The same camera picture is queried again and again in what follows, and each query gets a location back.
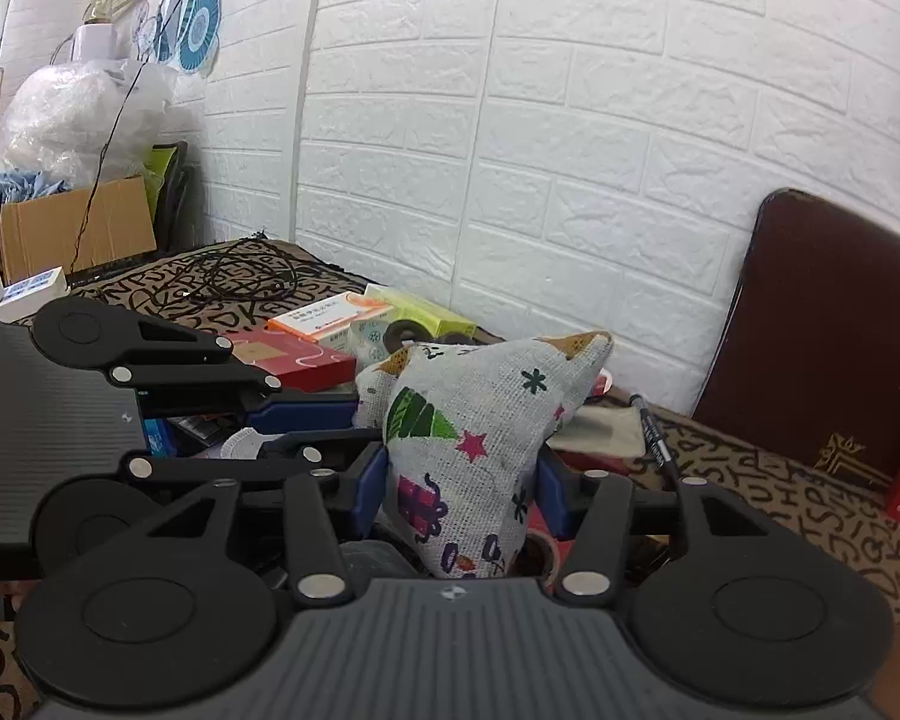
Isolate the blue round wall fan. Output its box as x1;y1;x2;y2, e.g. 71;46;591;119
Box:
176;0;222;75

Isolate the red flat box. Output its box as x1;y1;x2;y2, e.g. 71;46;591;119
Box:
226;328;356;392

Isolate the dark brown wooden board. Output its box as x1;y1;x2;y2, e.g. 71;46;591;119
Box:
694;188;900;489

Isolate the orange white medicine box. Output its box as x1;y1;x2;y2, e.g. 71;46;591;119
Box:
266;291;391;343

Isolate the black tangled cable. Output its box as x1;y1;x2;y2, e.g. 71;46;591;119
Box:
97;230;317;313

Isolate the white potted plant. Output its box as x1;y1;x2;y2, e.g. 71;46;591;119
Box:
71;0;125;62

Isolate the clear plastic bag bundle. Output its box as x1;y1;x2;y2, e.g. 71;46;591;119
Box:
0;60;176;188

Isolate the yellow green toy car box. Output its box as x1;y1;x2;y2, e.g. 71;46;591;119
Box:
364;284;478;353

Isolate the white power strip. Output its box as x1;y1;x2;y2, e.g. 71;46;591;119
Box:
0;266;69;323

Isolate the cardboard box left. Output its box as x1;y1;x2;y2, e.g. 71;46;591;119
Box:
0;177;155;283

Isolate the christmas print fabric pouch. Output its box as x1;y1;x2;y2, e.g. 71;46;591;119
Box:
352;330;613;578

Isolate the black marker pen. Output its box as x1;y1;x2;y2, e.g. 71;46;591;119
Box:
629;394;681;489

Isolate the letter print brown cloth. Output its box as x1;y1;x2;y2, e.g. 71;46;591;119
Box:
0;238;900;718

